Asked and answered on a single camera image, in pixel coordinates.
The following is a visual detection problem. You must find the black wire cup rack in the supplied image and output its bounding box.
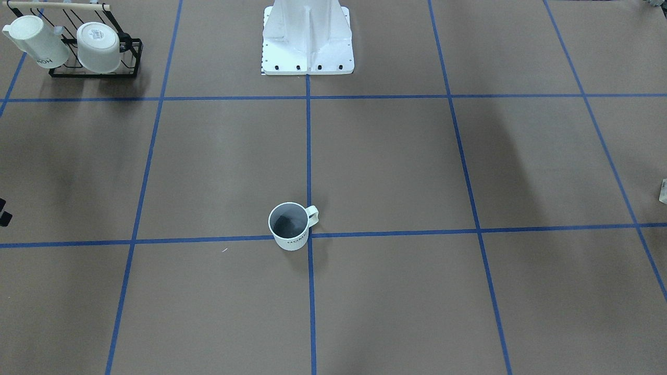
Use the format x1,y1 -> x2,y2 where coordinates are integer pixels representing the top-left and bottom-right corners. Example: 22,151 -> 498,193
2,1 -> 143,79

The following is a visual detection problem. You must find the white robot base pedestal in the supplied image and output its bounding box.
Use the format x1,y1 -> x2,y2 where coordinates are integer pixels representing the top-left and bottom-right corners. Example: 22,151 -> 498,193
261,1 -> 355,76

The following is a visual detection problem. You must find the white HOME mug on rack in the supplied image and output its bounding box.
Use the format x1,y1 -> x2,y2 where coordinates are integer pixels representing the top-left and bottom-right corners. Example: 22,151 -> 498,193
2,15 -> 70,69

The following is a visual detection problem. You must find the blue Pascual milk carton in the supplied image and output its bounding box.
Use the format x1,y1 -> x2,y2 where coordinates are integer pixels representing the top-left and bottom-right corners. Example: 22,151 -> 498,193
658,178 -> 667,204

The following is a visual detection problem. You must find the white cup bottom on rack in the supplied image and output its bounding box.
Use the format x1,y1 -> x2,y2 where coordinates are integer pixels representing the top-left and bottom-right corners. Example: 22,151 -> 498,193
76,22 -> 121,74

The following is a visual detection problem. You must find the white home mug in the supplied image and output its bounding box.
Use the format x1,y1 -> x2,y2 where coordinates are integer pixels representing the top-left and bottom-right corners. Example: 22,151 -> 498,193
2,15 -> 70,69
267,202 -> 319,251

